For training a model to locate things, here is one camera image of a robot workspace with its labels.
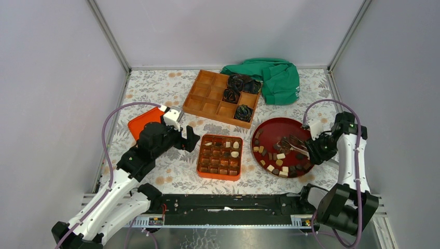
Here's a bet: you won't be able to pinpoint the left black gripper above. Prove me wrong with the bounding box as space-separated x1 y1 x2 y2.
153 115 201 160

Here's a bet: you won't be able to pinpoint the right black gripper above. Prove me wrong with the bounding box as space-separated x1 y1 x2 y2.
304 131 338 165

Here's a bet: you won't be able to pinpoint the orange chocolate box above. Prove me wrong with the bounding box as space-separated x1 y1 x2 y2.
196 134 243 182

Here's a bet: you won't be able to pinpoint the metal serving tongs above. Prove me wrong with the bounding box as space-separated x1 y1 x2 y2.
280 135 309 157

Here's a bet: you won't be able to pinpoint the orange box lid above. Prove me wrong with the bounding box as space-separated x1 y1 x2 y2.
128 105 167 141

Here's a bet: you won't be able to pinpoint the red round plate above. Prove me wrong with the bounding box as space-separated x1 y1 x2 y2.
251 118 314 178

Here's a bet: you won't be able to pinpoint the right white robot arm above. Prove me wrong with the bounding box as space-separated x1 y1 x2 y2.
297 112 379 236

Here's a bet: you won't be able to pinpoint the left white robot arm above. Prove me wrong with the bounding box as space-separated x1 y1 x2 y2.
52 122 200 248

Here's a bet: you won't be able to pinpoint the dark rolled fabric middle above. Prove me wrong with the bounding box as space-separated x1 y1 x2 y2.
222 88 241 104

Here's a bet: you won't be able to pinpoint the dark rolled fabric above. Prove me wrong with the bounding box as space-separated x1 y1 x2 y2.
227 74 262 94
233 104 254 122
222 88 241 104

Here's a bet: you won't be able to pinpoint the dark rolled fabric front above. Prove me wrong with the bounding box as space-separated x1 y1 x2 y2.
233 104 254 122

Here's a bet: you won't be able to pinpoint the dark rolled fabric back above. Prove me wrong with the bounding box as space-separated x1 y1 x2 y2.
227 74 262 94

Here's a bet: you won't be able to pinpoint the green cloth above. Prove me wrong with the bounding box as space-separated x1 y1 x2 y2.
221 58 300 105

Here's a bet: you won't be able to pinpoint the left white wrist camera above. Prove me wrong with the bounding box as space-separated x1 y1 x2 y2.
159 105 184 131

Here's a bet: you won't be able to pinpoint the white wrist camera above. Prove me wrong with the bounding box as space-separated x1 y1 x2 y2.
302 119 324 140
159 105 184 131

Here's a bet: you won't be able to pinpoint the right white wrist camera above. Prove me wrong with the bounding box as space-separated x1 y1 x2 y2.
302 119 324 140

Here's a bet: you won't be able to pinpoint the aluminium frame rail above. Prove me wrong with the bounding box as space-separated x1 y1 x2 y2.
70 193 396 249

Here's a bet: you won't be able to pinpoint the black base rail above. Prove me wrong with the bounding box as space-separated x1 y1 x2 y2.
129 192 320 226

